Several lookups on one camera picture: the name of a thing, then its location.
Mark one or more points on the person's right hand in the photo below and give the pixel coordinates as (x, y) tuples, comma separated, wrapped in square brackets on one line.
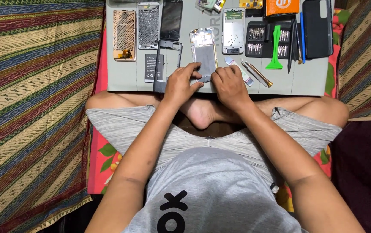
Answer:
[(234, 89)]

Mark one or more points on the striped batik cloth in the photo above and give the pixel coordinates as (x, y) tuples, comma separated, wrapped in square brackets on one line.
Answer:
[(33, 113), (366, 58)]

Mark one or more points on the grey t-shirt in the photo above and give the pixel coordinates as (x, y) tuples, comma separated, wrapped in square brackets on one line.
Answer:
[(211, 194)]

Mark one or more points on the silver phone frame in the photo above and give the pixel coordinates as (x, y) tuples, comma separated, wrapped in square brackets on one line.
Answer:
[(148, 27)]

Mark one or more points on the white phone frame green board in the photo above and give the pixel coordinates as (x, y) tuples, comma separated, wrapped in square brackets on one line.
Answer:
[(233, 32)]

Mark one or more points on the black screwdriver bit case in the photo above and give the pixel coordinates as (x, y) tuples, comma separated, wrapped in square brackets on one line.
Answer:
[(257, 40)]

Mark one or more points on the orange box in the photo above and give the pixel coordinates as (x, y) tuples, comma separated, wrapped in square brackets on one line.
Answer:
[(282, 7)]

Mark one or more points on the gold tip tweezers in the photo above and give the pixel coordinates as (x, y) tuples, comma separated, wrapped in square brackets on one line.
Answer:
[(260, 76)]

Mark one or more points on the yellow phone part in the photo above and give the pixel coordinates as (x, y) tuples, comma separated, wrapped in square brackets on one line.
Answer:
[(250, 3)]

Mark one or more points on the person's right leg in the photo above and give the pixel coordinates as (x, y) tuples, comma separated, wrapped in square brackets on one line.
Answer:
[(308, 106)]

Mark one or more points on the person's foot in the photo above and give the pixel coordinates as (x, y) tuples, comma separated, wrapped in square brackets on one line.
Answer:
[(200, 111)]

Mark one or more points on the silver tweezers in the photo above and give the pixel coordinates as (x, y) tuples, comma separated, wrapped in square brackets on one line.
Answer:
[(253, 73)]

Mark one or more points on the grey work mat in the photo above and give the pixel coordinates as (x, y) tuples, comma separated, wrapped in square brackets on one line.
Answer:
[(302, 79)]

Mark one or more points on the black phone case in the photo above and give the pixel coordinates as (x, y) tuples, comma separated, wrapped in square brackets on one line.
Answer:
[(316, 30)]

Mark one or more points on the black phone screen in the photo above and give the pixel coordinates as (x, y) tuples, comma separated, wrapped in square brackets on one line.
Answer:
[(171, 21)]

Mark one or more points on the dark maroon cloth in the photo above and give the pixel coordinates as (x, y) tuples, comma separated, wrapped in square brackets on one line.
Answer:
[(363, 174)]

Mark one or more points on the pale green phone part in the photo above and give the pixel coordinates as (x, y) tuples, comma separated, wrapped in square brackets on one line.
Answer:
[(206, 4)]

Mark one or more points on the dark grey phone battery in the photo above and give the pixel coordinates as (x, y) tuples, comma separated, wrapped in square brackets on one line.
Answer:
[(150, 68)]

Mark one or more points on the person's leg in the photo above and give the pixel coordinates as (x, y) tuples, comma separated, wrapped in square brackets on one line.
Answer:
[(308, 106), (120, 99)]

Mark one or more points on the black phone middle frame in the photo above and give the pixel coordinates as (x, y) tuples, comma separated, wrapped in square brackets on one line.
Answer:
[(159, 85)]

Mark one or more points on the silver phone chassis with battery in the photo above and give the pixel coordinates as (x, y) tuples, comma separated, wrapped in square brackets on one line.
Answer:
[(204, 53)]

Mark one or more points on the gold phone frame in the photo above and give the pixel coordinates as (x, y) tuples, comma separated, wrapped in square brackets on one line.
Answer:
[(124, 34)]

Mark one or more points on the yellow black small battery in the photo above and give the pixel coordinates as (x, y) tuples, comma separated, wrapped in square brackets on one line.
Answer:
[(219, 5)]

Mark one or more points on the black spudger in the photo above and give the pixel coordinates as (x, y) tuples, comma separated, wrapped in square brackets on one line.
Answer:
[(291, 48)]

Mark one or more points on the red floral cloth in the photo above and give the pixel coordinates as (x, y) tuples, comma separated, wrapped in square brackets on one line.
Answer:
[(103, 161)]

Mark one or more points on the person's left leg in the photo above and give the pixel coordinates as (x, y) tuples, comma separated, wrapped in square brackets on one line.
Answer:
[(120, 99)]

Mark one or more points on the grey shorts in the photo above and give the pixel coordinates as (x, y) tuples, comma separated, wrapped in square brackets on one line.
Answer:
[(204, 142)]

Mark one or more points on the person's left hand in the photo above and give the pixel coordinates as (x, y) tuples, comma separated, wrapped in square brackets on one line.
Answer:
[(177, 85)]

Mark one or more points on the small black phone part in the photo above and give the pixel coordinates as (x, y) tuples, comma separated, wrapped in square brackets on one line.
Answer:
[(254, 13)]

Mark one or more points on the blue pry stick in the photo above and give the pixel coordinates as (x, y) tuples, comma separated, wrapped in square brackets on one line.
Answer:
[(302, 38)]

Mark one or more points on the clear plastic opening tool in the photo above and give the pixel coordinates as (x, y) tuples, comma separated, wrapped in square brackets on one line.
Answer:
[(241, 72)]

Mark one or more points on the green plastic pry tool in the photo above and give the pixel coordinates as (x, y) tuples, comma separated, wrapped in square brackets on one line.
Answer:
[(274, 60)]

